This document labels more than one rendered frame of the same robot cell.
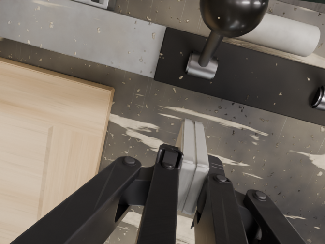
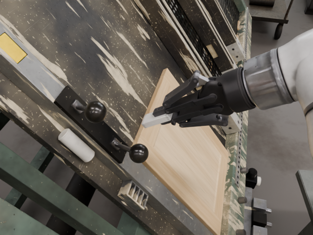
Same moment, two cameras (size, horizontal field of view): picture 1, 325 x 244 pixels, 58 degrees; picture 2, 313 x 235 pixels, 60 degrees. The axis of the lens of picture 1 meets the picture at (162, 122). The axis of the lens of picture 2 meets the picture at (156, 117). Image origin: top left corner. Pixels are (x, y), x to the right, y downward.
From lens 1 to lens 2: 46 cm
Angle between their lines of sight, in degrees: 41
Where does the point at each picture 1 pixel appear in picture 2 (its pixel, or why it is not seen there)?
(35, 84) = (154, 164)
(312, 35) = (68, 136)
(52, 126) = (153, 147)
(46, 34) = (151, 178)
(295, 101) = not seen: hidden behind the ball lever
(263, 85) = (97, 125)
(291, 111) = not seen: hidden behind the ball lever
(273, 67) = (92, 130)
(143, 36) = (126, 163)
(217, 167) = (158, 112)
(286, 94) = not seen: hidden behind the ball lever
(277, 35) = (81, 142)
